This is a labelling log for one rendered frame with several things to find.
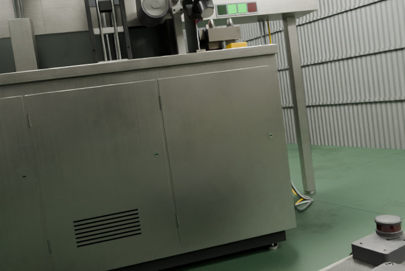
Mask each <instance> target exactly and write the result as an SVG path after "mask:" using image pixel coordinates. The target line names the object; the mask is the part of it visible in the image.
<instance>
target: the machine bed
mask: <svg viewBox="0 0 405 271"><path fill-rule="evenodd" d="M277 53H278V46H277V44H271V45H260V46H249V47H243V48H233V49H222V50H215V51H205V52H194V53H188V54H178V55H167V56H161V57H150V58H140V59H133V60H122V61H112V62H106V63H95V64H84V65H78V66H68V67H57V68H51V69H40V70H29V71H23V72H13V73H2V74H0V86H6V85H12V84H22V83H32V82H38V81H48V80H54V79H64V78H74V77H80V76H90V75H100V74H106V73H116V72H126V71H132V70H142V69H152V68H158V67H168V66H178V65H184V64H194V63H204V62H210V61H220V60H230V59H235V58H246V57H256V56H261V55H272V54H277Z"/></svg>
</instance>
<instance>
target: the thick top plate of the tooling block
mask: <svg viewBox="0 0 405 271"><path fill-rule="evenodd" d="M204 34H205V40H203V41H202V42H201V43H200V44H199V47H200V48H202V47H203V46H205V45H206V44H208V43H216V42H221V41H226V42H227V41H234V40H235V41H237V40H239V39H241V33H240V26H229V27H222V28H210V29H207V30H205V31H204Z"/></svg>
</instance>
